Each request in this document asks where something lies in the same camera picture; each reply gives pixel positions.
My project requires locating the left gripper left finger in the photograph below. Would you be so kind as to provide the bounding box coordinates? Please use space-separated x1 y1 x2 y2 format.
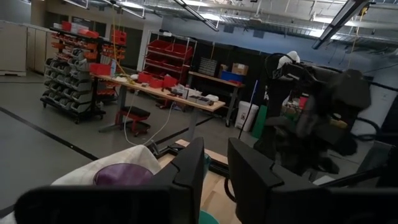
149 136 206 224

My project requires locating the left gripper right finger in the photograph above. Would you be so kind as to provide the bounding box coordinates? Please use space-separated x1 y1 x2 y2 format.
226 137 331 224

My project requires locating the teal opaque plastic cup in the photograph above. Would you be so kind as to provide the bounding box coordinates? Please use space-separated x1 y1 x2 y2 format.
198 210 220 224

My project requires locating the purple translucent tumbler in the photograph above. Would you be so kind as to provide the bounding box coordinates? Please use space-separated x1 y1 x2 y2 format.
93 162 155 187

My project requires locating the green bin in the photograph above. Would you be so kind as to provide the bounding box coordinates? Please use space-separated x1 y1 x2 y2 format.
251 105 268 140

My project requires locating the white trash bin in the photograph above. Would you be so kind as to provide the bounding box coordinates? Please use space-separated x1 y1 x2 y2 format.
234 101 260 132

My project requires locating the white checked cloth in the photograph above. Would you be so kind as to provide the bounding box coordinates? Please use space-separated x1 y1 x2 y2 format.
0 144 162 224

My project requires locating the long wooden workbench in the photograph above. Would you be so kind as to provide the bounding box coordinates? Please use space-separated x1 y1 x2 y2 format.
90 73 227 142

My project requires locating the red stool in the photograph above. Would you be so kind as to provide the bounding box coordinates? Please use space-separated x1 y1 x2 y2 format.
114 105 152 137

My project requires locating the short wooden workbench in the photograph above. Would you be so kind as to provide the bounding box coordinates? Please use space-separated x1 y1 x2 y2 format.
188 70 246 128

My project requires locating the blue storage bin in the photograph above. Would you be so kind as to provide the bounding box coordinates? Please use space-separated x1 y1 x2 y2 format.
220 70 244 83

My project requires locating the small parts drawer cabinet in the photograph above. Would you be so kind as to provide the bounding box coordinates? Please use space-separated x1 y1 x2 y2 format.
197 57 218 77

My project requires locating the cardboard box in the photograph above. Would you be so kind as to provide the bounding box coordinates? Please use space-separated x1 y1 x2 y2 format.
231 63 249 77

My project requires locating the grey bin rack cart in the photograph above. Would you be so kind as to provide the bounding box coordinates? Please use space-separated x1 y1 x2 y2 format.
39 26 107 124

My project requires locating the black light bar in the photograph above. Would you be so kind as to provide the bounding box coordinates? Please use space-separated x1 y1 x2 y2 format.
172 0 220 32
312 0 371 50

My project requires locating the beige cabinet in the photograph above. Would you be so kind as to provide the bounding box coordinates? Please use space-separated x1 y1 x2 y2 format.
0 20 60 77

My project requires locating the white floor cable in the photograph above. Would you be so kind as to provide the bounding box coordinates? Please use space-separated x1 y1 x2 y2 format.
123 93 175 147

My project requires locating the red bin wire shelf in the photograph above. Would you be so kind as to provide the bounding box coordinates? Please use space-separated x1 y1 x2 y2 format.
142 30 197 85

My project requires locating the yellow hanging cable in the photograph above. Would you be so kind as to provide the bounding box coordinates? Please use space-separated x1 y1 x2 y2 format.
111 12 137 85

